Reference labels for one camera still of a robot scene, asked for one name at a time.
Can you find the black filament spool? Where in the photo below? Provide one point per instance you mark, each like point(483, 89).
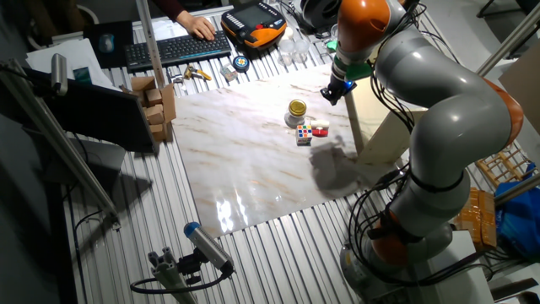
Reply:
point(318, 12)

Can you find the black monitor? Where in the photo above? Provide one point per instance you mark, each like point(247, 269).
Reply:
point(97, 114)

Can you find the orange cardboard package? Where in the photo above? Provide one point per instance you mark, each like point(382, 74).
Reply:
point(478, 217)

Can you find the clear plastic cup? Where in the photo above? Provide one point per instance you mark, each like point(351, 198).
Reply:
point(286, 52)
point(301, 50)

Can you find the orange black teach pendant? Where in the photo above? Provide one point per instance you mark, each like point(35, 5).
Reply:
point(253, 25)

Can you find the clear box coloured clips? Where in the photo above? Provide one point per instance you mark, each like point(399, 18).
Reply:
point(229, 73)

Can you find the marble patterned mat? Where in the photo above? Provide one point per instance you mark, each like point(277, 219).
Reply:
point(253, 169)

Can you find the cream wooden shelf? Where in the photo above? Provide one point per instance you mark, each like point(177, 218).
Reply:
point(379, 126)

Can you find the brown board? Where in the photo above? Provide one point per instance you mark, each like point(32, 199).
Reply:
point(525, 84)

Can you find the clear glass beaker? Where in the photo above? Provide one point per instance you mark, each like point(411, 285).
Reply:
point(329, 44)

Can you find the forearm in dark red sleeve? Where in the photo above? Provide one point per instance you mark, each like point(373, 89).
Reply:
point(169, 7)

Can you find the grey monitor base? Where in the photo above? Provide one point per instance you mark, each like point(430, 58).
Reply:
point(93, 162)

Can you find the glass jar gold lid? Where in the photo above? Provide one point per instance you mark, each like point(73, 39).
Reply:
point(296, 113)

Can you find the small red object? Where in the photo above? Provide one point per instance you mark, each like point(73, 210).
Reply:
point(320, 132)

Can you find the black computer keyboard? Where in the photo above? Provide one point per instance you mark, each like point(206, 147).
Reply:
point(169, 52)

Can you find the small cardboard block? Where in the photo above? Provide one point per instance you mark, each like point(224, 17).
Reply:
point(159, 131)
point(154, 97)
point(154, 115)
point(143, 83)

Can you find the white printed document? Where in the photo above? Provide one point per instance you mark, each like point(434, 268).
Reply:
point(169, 29)

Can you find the silver pliers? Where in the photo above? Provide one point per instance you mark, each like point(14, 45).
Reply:
point(177, 79)

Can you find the multicoloured Rubik's cube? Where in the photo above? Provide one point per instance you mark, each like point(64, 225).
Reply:
point(304, 135)

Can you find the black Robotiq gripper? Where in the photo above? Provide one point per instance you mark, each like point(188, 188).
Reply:
point(341, 88)

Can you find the aluminium diagonal beam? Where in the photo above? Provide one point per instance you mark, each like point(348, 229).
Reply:
point(55, 139)

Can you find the white paper sheets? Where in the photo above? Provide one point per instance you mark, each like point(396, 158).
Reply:
point(76, 52)

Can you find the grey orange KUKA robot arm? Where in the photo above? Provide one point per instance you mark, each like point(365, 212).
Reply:
point(455, 126)

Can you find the operator bare hand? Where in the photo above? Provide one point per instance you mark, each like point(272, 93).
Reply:
point(200, 26)

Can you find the grey computer mouse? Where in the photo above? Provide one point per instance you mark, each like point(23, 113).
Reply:
point(106, 43)

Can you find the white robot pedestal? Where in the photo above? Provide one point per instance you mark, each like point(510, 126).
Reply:
point(460, 278)

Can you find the wooden slat rack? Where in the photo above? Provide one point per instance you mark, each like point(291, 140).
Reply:
point(504, 166)

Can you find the aluminium profile pole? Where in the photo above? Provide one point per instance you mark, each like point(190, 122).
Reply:
point(519, 190)
point(512, 36)
point(149, 42)

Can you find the silver depth camera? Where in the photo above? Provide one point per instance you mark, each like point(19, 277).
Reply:
point(59, 74)

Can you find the small cardboard box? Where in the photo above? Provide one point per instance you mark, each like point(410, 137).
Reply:
point(169, 103)

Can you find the short aluminium profile post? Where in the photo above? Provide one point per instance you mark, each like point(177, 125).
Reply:
point(169, 274)

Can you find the black mouse pad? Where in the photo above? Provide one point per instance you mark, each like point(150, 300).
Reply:
point(122, 38)

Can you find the black camera clamp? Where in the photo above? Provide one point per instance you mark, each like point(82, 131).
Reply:
point(190, 266)

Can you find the blue bag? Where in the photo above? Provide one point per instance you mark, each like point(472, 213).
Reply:
point(519, 215)

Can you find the round black puck blue logo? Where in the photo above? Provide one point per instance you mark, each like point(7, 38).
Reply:
point(241, 63)

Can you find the silver camera blue end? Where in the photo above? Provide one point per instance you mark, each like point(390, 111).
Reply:
point(208, 247)

